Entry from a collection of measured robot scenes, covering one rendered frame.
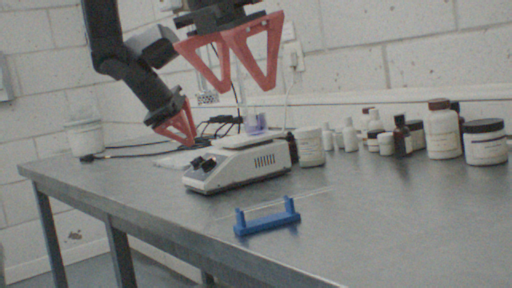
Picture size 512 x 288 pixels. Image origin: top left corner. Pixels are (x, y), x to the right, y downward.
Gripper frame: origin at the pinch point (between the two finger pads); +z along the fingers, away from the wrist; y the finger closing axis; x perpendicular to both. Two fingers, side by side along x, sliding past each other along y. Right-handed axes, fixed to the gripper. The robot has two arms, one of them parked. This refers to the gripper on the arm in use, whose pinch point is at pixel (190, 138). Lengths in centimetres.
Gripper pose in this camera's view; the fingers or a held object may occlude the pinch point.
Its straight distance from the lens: 119.6
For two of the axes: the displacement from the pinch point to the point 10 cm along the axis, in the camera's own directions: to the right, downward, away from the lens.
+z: 5.8, 7.4, 3.5
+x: -8.1, 4.8, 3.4
